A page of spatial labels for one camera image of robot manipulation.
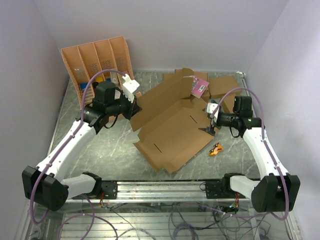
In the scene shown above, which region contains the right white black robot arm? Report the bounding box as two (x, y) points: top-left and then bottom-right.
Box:
(203, 95), (301, 213)

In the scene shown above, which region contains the large cardboard box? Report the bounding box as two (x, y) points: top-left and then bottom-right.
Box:
(130, 80), (213, 173)

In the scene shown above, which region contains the orange toy car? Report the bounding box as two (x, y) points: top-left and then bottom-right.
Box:
(208, 142), (224, 156)

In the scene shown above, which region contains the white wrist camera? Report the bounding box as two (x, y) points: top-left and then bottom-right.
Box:
(205, 99), (220, 121)
(122, 73), (140, 103)

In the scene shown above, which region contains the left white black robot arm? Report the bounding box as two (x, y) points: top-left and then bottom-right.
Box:
(22, 80), (141, 212)

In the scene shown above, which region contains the folded cardboard box middle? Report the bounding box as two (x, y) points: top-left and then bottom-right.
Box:
(208, 75), (240, 99)

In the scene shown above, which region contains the small folded cardboard box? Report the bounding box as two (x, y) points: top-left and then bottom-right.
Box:
(221, 93), (237, 113)

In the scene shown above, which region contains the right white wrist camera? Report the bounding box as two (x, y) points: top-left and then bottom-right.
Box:
(205, 99), (220, 121)

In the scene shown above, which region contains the peach plastic file organizer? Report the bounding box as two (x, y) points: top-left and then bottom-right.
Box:
(61, 36), (134, 105)

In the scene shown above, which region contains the pink paperback book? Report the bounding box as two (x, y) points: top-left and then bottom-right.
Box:
(191, 75), (209, 99)

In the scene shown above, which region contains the purple cable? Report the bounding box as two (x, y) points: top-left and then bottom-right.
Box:
(209, 87), (291, 221)
(29, 69), (128, 225)

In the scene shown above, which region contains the aluminium mounting rail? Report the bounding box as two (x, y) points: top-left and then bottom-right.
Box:
(62, 180), (291, 203)

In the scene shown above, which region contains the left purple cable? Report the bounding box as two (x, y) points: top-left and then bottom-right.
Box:
(29, 69), (128, 225)

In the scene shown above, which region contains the folded cardboard box under book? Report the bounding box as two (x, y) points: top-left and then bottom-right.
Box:
(162, 68), (211, 102)

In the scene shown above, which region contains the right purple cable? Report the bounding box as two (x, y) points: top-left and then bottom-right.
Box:
(209, 87), (291, 221)

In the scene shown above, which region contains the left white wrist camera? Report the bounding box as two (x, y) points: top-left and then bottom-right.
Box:
(122, 73), (140, 103)

